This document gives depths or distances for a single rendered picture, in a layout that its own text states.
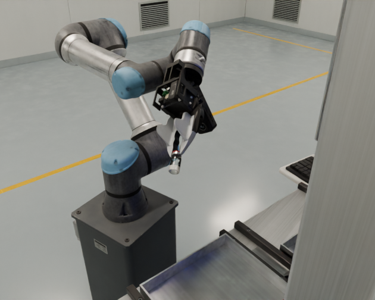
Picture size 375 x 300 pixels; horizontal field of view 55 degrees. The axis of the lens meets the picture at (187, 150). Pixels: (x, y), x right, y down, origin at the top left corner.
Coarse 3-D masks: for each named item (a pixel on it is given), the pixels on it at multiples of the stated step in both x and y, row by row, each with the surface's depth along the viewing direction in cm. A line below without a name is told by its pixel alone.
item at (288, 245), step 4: (292, 236) 93; (296, 236) 94; (288, 240) 92; (292, 240) 93; (280, 244) 90; (284, 244) 91; (288, 244) 92; (292, 244) 94; (280, 248) 91; (284, 248) 90; (288, 248) 89; (292, 248) 93; (284, 252) 90; (288, 252) 89; (292, 252) 88; (288, 256) 89; (292, 256) 88
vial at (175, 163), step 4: (176, 152) 73; (172, 156) 73; (176, 156) 73; (180, 156) 74; (172, 160) 73; (176, 160) 72; (180, 160) 73; (172, 164) 72; (176, 164) 72; (180, 164) 73; (172, 168) 71; (176, 168) 72; (172, 172) 72; (176, 172) 72
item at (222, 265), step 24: (216, 240) 92; (192, 264) 89; (216, 264) 89; (240, 264) 89; (264, 264) 85; (144, 288) 79; (168, 288) 83; (192, 288) 83; (216, 288) 83; (240, 288) 83; (264, 288) 83
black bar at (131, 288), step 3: (132, 285) 82; (126, 288) 81; (129, 288) 81; (132, 288) 81; (135, 288) 81; (129, 291) 80; (132, 291) 80; (135, 291) 80; (138, 291) 80; (129, 294) 81; (132, 294) 80; (135, 294) 80; (138, 294) 80; (132, 297) 80; (135, 297) 79; (138, 297) 79; (141, 297) 79
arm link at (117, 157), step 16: (112, 144) 112; (128, 144) 111; (112, 160) 106; (128, 160) 106; (144, 160) 112; (112, 176) 108; (128, 176) 109; (144, 176) 116; (112, 192) 112; (128, 192) 112
